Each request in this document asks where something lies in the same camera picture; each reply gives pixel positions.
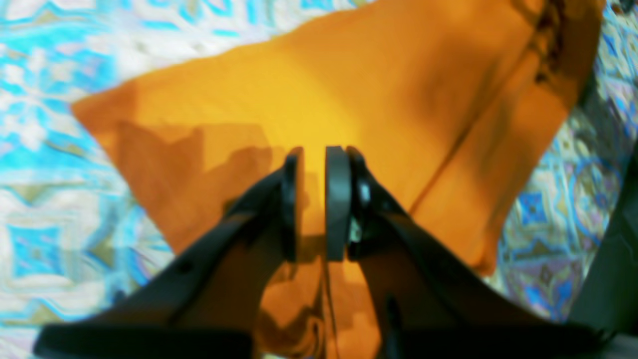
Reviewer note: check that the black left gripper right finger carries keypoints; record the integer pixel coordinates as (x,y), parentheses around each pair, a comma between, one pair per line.
(428,304)

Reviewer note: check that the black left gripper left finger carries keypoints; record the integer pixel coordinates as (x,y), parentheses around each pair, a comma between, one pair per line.
(205,303)

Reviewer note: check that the orange T-shirt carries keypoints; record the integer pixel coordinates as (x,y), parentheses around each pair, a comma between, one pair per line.
(452,103)

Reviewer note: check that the patterned tile tablecloth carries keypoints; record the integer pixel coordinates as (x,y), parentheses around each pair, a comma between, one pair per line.
(73,239)

